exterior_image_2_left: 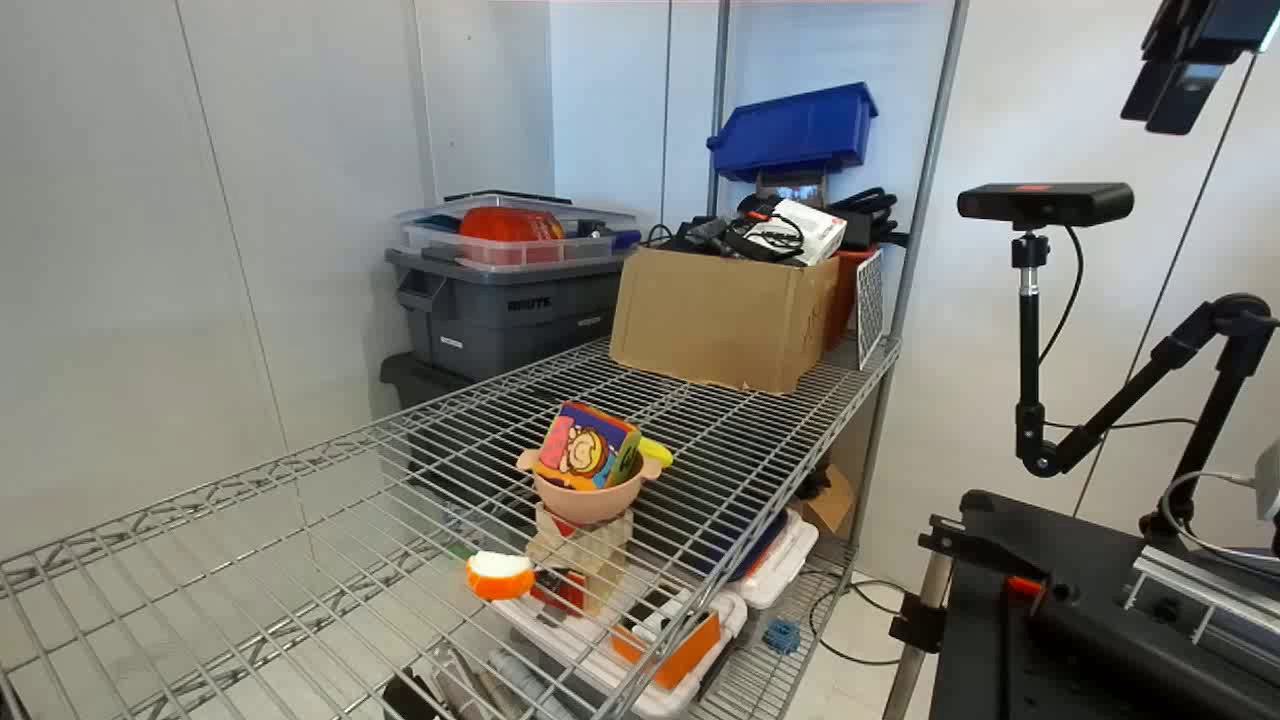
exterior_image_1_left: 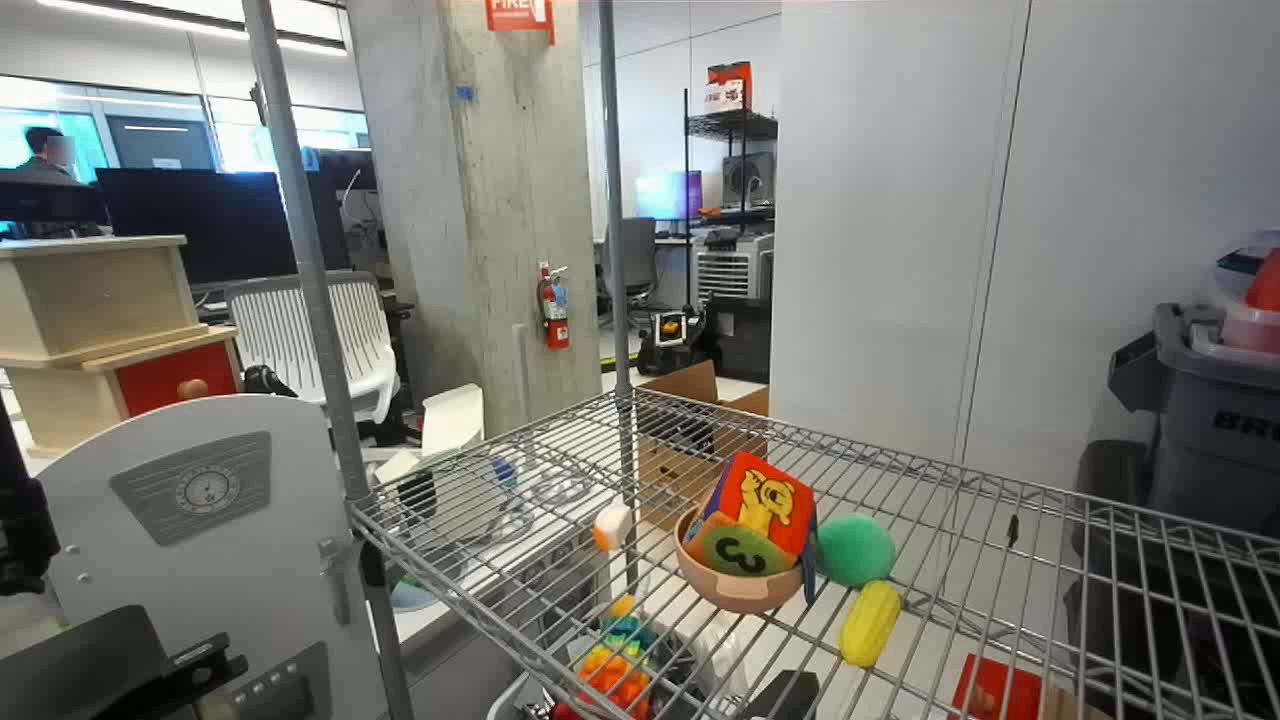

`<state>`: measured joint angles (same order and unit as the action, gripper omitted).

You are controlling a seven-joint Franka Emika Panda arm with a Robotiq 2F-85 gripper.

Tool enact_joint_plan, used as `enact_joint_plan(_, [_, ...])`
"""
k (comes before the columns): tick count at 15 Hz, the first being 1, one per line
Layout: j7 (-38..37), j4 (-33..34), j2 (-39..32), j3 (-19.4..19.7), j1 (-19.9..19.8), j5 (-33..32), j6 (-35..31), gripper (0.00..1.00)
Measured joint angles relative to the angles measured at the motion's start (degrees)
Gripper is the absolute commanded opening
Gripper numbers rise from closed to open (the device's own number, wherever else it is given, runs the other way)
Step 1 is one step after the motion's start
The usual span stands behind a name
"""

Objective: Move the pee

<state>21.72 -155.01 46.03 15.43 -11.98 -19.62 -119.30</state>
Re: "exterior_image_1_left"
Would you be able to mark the small yellow screen device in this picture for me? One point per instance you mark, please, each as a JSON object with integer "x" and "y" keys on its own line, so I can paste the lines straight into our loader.
{"x": 669, "y": 331}

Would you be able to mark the open cardboard box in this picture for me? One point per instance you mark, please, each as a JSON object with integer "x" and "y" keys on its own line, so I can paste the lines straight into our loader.
{"x": 695, "y": 400}

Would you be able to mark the red fire extinguisher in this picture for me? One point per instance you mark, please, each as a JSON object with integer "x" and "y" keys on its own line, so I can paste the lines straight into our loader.
{"x": 554, "y": 314}

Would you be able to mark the black storage rack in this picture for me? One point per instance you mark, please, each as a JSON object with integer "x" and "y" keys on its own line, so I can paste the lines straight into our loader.
{"x": 734, "y": 265}

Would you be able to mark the orange and white cup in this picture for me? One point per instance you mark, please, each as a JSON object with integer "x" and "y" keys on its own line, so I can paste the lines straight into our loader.
{"x": 610, "y": 531}

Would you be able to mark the colourful soft picture cube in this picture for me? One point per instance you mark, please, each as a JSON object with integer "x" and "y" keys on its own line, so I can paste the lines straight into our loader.
{"x": 765, "y": 503}

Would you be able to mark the white floor box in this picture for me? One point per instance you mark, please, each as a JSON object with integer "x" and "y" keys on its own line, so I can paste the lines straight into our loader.
{"x": 453, "y": 417}

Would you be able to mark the tan wooden bowl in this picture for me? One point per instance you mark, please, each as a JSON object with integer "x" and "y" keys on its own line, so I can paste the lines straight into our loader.
{"x": 734, "y": 589}

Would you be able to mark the green fuzzy ball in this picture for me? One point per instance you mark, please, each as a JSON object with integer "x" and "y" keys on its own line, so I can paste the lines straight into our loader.
{"x": 853, "y": 551}

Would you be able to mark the red box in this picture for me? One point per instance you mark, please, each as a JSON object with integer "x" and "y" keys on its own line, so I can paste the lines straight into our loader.
{"x": 731, "y": 86}

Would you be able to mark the yellow toy corn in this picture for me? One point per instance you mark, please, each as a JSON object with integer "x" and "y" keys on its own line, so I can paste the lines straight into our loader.
{"x": 868, "y": 624}

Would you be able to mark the white mesh chair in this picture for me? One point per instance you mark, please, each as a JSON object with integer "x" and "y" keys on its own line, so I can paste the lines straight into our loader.
{"x": 273, "y": 335}

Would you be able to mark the large black monitor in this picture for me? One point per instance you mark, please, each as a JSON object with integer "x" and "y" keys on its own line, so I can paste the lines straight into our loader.
{"x": 203, "y": 221}

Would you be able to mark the red flat packet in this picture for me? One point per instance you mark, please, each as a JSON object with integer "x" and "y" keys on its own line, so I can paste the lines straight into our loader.
{"x": 993, "y": 689}

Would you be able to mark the white panel with grey plate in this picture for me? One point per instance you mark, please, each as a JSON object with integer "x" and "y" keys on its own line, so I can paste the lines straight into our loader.
{"x": 185, "y": 572}

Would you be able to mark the wooden toy cabinet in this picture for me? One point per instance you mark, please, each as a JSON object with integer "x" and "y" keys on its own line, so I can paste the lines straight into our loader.
{"x": 80, "y": 300}

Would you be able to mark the grey trash bin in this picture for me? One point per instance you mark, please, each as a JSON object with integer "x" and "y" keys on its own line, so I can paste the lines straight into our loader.
{"x": 1222, "y": 426}

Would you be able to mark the small black monitor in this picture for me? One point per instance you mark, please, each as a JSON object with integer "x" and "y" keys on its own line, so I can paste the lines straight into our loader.
{"x": 47, "y": 205}

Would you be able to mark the seated person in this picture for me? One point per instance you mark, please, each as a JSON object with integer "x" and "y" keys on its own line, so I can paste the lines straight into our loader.
{"x": 47, "y": 152}

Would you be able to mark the red wall sign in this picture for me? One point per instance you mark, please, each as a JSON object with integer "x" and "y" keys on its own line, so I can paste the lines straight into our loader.
{"x": 523, "y": 13}

